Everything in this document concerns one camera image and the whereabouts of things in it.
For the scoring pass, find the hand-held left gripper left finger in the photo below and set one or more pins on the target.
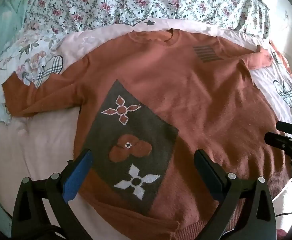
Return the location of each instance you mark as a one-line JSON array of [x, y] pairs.
[[78, 177]]

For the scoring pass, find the white floral quilt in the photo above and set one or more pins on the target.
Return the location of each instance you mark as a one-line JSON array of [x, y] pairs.
[[136, 0]]

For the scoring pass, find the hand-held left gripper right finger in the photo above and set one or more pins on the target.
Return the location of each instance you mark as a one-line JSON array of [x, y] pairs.
[[217, 188]]

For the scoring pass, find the pink printed bedsheet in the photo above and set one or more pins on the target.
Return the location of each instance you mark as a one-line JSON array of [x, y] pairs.
[[36, 140]]

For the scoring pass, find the teal floral bedsheet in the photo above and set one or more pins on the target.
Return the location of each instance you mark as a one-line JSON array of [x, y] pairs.
[[1, 30]]

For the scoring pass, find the orange knit sweater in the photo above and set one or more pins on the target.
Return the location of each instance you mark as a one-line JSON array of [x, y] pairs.
[[161, 85]]

